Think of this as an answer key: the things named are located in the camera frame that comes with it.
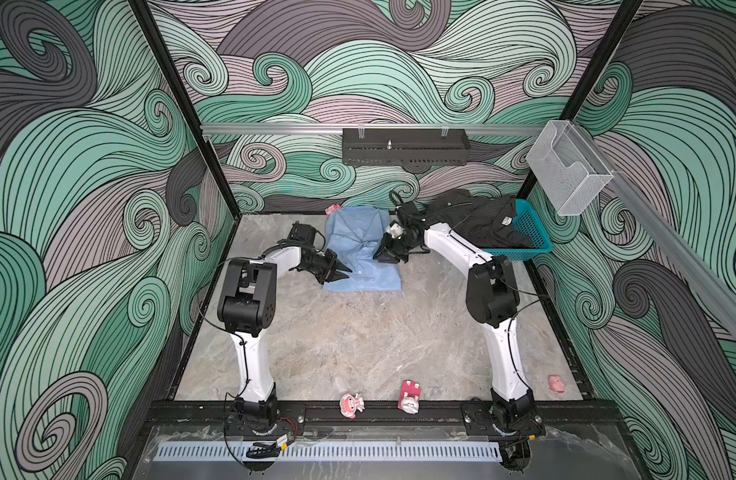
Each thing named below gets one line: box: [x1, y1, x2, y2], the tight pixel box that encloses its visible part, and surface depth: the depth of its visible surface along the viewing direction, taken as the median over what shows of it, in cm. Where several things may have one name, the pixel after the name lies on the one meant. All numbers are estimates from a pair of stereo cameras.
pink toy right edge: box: [548, 374, 565, 393], surface depth 79 cm
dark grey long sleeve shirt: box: [422, 188, 534, 249], surface depth 112 cm
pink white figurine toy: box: [339, 392, 366, 419], surface depth 74 cm
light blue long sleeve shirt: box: [323, 206, 402, 292], surface depth 100 cm
